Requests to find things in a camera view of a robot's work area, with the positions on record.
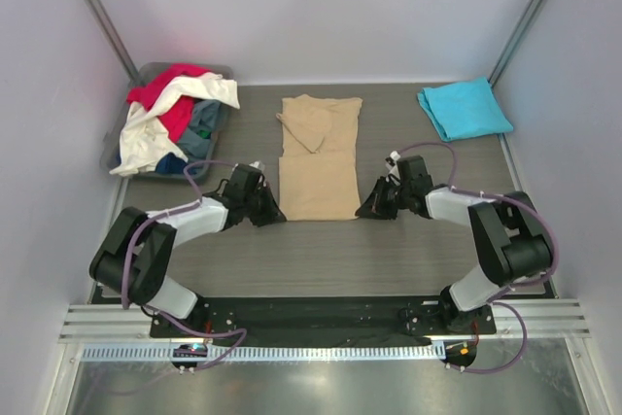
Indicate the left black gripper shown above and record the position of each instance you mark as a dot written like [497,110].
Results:
[272,214]

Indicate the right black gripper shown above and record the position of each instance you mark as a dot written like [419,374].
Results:
[375,207]

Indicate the beige t shirt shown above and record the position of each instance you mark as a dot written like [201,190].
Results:
[317,169]

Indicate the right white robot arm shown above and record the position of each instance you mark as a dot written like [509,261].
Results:
[513,244]

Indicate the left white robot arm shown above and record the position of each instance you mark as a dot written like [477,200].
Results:
[134,257]

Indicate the dark blue t shirt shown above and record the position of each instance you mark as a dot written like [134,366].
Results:
[171,165]

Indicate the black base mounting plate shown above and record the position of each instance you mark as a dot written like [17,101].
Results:
[288,321]

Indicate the grey blue t shirt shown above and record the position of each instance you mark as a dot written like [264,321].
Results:
[204,116]

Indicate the folded cyan t shirt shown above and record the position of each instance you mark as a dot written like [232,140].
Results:
[464,110]

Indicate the red t shirt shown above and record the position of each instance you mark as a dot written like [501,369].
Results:
[177,109]

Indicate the cream white t shirt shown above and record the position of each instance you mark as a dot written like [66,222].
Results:
[143,140]

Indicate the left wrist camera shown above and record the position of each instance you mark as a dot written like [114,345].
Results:
[244,180]

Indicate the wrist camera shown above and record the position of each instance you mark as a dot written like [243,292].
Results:
[244,180]
[413,173]

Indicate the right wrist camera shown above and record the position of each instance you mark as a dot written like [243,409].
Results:
[413,173]

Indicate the slotted cable duct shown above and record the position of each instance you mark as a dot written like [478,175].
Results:
[189,352]

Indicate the aluminium front rail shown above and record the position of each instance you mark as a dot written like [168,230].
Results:
[539,318]

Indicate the left aluminium frame post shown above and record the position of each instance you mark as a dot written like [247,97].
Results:
[113,37]

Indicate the aluminium frame post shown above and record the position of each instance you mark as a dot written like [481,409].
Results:
[516,38]
[113,37]

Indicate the right aluminium frame post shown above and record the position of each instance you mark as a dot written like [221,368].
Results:
[516,38]

